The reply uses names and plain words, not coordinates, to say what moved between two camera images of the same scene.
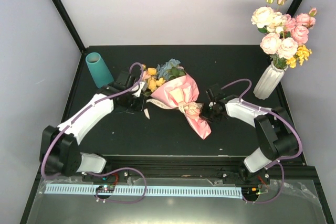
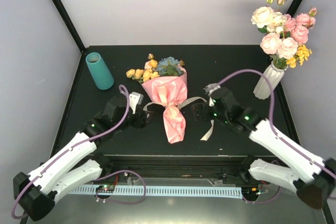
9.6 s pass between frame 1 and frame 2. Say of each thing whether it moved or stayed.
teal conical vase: stayed
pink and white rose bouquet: stayed
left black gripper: moved
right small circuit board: stayed
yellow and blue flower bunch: moved
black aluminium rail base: stayed
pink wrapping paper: moved
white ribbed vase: stayed
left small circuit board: stayed
